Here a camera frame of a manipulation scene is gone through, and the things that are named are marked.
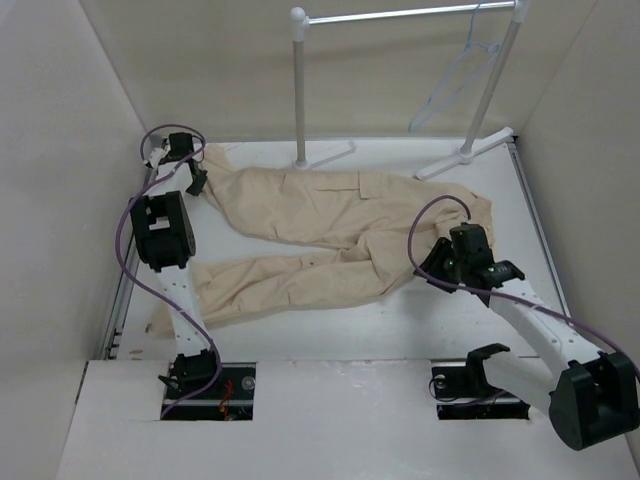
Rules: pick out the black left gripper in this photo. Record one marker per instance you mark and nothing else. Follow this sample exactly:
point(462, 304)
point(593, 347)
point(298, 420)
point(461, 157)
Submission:
point(197, 187)

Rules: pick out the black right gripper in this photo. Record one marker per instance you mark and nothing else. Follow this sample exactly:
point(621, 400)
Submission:
point(432, 264)

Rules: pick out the beige trousers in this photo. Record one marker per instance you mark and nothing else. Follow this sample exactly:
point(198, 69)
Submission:
point(361, 231)

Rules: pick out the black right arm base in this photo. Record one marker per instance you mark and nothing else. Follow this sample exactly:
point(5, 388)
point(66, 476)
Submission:
point(459, 396)

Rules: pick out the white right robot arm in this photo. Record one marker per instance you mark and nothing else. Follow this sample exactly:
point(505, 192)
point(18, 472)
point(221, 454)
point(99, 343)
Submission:
point(589, 395)

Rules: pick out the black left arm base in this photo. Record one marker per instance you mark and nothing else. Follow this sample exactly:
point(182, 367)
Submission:
point(231, 398)

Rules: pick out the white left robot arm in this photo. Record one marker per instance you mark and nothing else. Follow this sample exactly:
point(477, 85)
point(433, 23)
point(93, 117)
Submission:
point(166, 243)

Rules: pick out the white clothes rack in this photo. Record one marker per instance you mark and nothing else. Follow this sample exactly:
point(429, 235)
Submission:
point(366, 74)

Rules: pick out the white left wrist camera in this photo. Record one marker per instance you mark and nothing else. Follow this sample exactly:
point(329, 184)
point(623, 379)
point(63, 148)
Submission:
point(156, 158)

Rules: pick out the aluminium table edge rail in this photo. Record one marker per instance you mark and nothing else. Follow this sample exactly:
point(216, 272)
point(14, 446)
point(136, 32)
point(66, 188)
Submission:
point(117, 317)

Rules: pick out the light blue wire hanger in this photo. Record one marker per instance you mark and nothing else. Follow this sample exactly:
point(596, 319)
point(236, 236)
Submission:
point(466, 69)

